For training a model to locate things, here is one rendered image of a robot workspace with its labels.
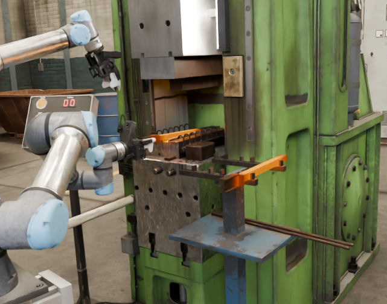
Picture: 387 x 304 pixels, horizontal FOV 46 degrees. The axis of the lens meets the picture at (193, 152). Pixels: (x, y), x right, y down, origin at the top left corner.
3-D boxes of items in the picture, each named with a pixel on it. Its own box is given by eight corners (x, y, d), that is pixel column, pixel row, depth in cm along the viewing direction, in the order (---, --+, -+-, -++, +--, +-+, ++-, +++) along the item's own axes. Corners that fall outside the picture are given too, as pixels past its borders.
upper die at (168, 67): (174, 79, 199) (174, 56, 197) (140, 79, 210) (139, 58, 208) (226, 73, 232) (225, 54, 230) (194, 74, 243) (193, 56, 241)
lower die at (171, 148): (179, 158, 206) (178, 140, 204) (145, 154, 217) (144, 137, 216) (228, 142, 239) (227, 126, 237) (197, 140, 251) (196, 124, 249)
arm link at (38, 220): (-1, 261, 109) (60, 136, 154) (60, 260, 108) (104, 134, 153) (-18, 224, 102) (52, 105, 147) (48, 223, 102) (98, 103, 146)
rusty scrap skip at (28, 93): (50, 145, 783) (44, 95, 766) (-19, 139, 880) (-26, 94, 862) (98, 133, 883) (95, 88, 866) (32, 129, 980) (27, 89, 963)
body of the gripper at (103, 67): (93, 79, 195) (80, 54, 189) (105, 69, 200) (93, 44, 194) (105, 79, 191) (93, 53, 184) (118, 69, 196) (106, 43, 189)
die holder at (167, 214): (201, 263, 202) (197, 164, 193) (137, 245, 224) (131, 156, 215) (261, 224, 246) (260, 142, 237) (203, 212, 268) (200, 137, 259)
